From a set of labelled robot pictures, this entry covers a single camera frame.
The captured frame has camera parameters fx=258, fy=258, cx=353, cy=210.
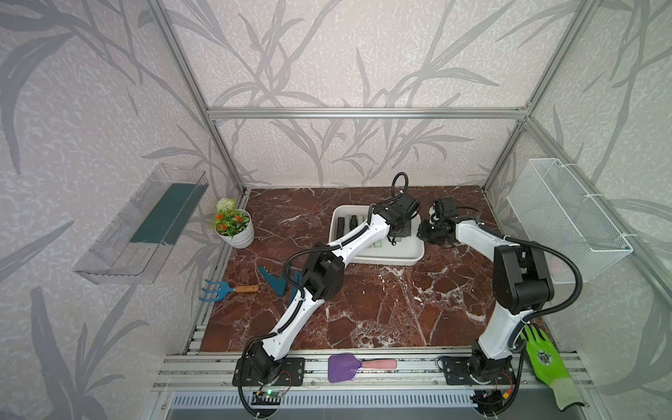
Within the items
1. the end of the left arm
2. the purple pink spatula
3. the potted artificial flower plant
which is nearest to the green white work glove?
the purple pink spatula

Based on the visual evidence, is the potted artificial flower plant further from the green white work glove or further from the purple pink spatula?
the green white work glove

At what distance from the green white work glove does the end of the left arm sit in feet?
1.71

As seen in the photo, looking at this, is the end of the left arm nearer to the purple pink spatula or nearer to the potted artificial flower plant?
the purple pink spatula

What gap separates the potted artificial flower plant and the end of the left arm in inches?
20.0

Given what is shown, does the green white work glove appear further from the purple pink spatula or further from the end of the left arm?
the end of the left arm

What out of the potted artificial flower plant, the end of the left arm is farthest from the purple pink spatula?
the potted artificial flower plant

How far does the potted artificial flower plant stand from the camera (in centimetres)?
90

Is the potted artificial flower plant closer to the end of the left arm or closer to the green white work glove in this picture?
the end of the left arm

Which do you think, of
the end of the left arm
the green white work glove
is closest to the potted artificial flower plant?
the end of the left arm

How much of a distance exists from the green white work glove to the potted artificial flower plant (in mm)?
995

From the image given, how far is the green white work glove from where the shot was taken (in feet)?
2.31

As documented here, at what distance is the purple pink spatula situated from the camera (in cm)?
74

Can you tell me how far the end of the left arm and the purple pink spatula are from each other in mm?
382

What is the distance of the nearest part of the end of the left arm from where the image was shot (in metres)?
0.71
